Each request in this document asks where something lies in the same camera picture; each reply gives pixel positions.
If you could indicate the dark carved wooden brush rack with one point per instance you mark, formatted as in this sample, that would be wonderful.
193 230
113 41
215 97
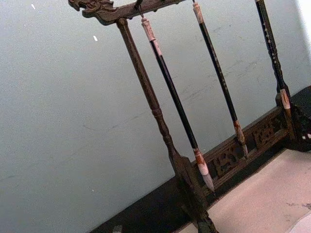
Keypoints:
141 72

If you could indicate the black calligraphy brush white tuft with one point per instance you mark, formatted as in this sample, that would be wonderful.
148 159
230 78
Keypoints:
175 94

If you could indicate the black speckled calligraphy brush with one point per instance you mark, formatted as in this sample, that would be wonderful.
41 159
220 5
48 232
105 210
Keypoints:
269 38

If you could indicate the pale felt writing mat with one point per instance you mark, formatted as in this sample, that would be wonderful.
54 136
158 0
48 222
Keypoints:
255 199

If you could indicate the black calligraphy brush brown tuft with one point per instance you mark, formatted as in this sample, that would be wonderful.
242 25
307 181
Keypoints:
218 68

